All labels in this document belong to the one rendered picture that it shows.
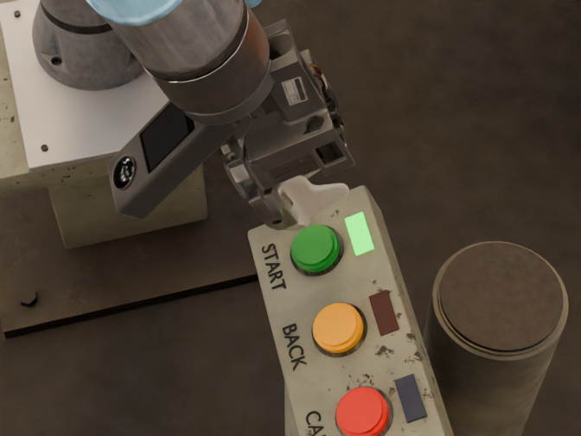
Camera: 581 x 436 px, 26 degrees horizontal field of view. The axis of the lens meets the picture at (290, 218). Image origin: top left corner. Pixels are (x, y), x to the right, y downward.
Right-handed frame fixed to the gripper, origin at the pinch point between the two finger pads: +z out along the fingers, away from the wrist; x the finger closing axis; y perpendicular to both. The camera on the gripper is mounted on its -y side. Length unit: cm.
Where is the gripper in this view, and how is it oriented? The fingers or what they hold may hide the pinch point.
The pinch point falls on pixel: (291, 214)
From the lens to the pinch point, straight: 98.2
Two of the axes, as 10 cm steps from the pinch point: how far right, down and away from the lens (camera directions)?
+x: -2.3, -8.2, 5.2
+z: 3.3, 4.4, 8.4
